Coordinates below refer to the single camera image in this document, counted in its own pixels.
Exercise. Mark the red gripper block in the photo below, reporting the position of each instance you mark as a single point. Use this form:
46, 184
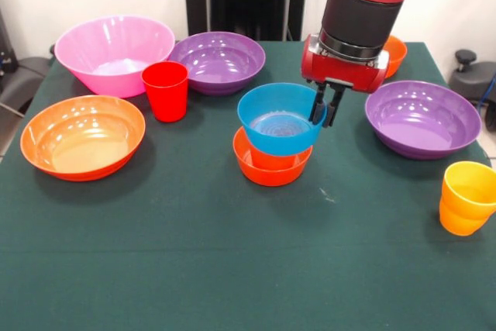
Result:
341, 71

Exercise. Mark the blue bowl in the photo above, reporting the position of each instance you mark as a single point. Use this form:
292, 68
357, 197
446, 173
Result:
279, 141

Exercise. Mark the small orange bowl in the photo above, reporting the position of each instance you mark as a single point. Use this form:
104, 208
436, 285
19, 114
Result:
397, 57
271, 178

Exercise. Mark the purple bowl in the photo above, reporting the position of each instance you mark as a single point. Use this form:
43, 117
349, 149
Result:
221, 59
422, 121

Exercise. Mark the red cup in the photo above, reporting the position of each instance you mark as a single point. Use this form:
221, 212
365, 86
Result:
166, 98

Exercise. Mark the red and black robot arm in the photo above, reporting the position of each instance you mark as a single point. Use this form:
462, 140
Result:
368, 1

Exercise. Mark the yellow cup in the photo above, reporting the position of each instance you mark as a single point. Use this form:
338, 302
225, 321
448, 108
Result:
469, 176

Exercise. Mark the dark green tablecloth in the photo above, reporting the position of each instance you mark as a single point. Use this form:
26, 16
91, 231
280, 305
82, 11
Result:
232, 249

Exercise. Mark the light orange cup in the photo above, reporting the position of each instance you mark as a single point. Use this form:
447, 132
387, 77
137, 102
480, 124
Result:
459, 224

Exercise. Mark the pink bowl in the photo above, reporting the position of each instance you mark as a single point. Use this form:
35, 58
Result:
116, 40

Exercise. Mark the large orange bowl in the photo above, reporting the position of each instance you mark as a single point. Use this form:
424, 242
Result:
83, 141

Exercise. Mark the black pedestal foot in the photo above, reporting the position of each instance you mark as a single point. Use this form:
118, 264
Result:
470, 83

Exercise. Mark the grey pedestal foot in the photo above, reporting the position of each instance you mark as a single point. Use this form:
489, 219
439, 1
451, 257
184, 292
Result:
23, 75

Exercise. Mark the black equipment frame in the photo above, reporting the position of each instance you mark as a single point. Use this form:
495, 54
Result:
5, 48

